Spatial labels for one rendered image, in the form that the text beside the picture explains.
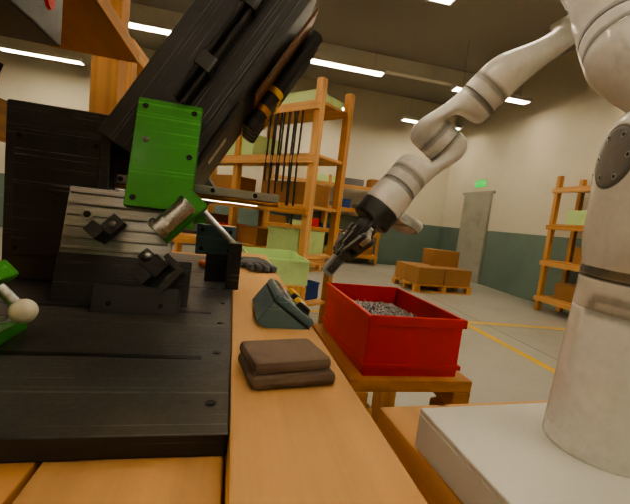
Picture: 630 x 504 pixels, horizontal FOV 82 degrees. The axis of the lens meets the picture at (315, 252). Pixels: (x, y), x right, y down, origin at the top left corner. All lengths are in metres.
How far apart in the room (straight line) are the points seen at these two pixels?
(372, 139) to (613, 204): 10.01
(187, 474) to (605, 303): 0.39
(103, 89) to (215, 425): 1.41
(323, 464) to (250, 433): 0.07
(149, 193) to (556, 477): 0.68
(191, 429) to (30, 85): 11.02
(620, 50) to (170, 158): 0.67
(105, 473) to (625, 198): 0.48
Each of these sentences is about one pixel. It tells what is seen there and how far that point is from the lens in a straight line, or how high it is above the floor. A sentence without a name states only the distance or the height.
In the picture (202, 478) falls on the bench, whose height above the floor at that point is 0.88.
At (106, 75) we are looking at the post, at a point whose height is 1.50.
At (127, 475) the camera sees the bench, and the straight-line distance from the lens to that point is 0.35.
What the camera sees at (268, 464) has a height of 0.90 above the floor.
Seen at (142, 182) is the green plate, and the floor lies 1.11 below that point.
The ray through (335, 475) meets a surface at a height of 0.90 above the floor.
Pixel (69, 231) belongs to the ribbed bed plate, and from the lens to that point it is 0.77.
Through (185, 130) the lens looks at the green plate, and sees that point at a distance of 0.76.
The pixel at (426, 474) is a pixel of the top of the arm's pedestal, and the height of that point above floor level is 0.84.
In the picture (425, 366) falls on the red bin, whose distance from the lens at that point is 0.78.
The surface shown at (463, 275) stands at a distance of 7.13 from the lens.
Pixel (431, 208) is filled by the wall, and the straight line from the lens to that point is 10.89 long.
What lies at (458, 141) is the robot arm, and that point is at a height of 1.25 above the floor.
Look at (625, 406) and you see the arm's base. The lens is 0.44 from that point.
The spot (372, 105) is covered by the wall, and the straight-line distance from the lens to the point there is 10.56.
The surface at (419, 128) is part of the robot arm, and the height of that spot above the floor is 1.27.
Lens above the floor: 1.09
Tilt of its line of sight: 5 degrees down
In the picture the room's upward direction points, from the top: 7 degrees clockwise
